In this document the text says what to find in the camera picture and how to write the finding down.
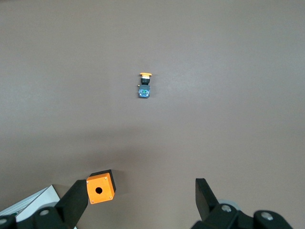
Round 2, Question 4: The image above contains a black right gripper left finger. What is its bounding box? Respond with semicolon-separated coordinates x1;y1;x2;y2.
0;179;89;229

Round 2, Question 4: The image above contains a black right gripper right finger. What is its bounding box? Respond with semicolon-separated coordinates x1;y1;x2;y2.
190;178;295;229

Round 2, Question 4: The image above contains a white drawer cabinet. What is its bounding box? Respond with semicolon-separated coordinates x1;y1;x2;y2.
0;183;60;222

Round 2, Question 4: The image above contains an orange button enclosure box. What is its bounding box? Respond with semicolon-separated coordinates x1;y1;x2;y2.
85;169;117;205

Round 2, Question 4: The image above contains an orange cap push button switch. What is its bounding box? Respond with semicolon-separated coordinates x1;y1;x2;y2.
137;72;153;99

